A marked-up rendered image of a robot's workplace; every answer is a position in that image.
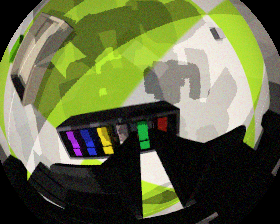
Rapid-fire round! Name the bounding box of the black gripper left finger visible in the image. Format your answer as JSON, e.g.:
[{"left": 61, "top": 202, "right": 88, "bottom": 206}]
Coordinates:
[{"left": 50, "top": 131, "right": 144, "bottom": 220}]

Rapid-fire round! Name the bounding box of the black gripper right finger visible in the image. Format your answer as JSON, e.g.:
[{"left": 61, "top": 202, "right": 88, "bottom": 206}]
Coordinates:
[{"left": 151, "top": 125, "right": 246, "bottom": 208}]

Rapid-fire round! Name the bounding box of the red fuse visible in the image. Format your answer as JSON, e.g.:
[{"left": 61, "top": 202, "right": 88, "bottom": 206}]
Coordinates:
[{"left": 153, "top": 115, "right": 167, "bottom": 132}]

